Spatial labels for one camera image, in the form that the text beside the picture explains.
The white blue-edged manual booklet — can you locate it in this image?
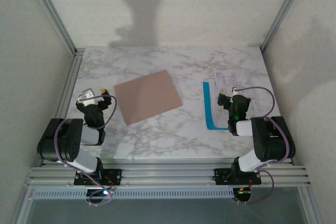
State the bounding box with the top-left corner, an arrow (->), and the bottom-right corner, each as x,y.
202,69 -> 266,131

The pink paper folder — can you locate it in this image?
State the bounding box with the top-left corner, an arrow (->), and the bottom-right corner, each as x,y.
113,69 -> 184,126

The small controller board with LED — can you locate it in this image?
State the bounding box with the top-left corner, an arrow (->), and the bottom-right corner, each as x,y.
233,187 -> 253,201
86,187 -> 111,198

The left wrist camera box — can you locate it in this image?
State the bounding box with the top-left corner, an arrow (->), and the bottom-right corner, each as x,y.
80,87 -> 104,105

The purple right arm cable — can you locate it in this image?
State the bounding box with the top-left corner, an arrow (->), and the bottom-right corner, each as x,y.
235,86 -> 295,205

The aluminium side rail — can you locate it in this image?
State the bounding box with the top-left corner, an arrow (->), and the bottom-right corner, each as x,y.
56,48 -> 86,120

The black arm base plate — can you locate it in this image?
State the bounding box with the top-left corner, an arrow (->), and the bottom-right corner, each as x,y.
214,167 -> 263,185
73,168 -> 123,186

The aluminium rail frame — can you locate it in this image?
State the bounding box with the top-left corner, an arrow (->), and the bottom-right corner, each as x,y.
25,157 -> 312,189

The aluminium frame post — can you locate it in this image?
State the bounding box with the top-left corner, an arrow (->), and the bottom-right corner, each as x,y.
259,0 -> 312,53
23,0 -> 79,55

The grey slotted cable duct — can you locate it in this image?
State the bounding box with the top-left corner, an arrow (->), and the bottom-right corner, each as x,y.
33,188 -> 236,200

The aluminium frame leg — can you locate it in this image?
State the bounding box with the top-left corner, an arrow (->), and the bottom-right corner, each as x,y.
10,187 -> 36,224
299,187 -> 325,224

